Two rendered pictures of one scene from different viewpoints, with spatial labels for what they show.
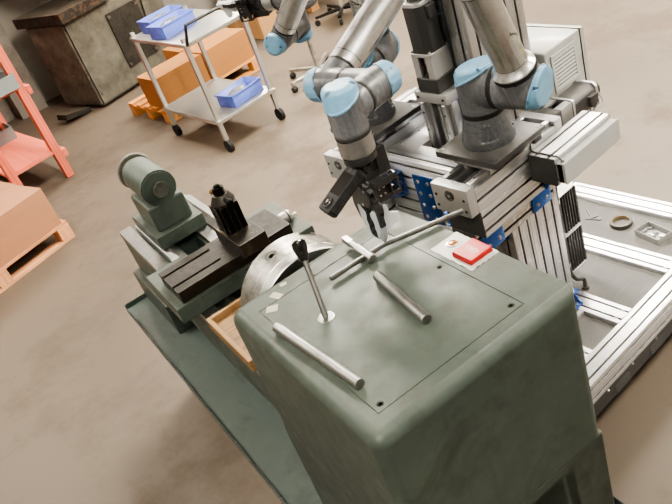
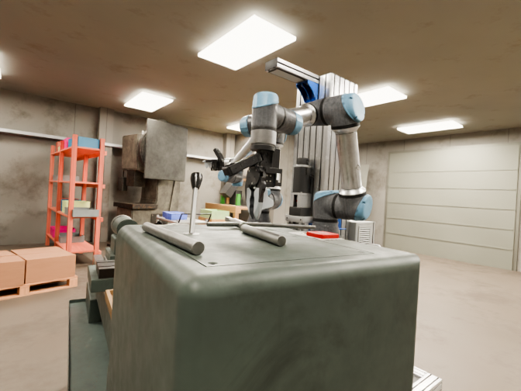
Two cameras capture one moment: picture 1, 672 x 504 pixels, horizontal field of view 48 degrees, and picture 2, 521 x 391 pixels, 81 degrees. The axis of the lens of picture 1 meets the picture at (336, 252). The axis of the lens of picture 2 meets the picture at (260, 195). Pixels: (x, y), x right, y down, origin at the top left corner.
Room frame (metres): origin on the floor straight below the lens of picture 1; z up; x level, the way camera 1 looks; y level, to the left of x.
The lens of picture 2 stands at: (0.53, 0.03, 1.35)
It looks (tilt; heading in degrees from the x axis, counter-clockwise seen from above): 0 degrees down; 350
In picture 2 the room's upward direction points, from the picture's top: 3 degrees clockwise
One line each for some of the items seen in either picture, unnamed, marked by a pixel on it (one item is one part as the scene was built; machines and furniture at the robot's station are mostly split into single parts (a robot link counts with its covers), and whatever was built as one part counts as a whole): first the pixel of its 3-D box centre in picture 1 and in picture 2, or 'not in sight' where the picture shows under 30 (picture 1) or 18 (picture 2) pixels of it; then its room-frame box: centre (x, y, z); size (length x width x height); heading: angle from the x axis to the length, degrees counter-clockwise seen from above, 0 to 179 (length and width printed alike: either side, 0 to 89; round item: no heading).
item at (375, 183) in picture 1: (370, 176); (263, 167); (1.41, -0.12, 1.44); 0.09 x 0.08 x 0.12; 112
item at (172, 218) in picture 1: (156, 195); (124, 237); (2.71, 0.57, 1.01); 0.30 x 0.20 x 0.29; 22
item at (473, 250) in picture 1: (472, 252); (322, 236); (1.27, -0.26, 1.26); 0.06 x 0.06 x 0.02; 22
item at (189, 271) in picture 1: (226, 253); (143, 265); (2.19, 0.34, 0.95); 0.43 x 0.18 x 0.04; 112
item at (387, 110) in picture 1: (369, 102); (259, 218); (2.32, -0.28, 1.21); 0.15 x 0.15 x 0.10
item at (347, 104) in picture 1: (345, 109); (265, 113); (1.41, -0.12, 1.59); 0.09 x 0.08 x 0.11; 128
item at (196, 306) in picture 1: (231, 258); (145, 273); (2.24, 0.34, 0.90); 0.53 x 0.30 x 0.06; 112
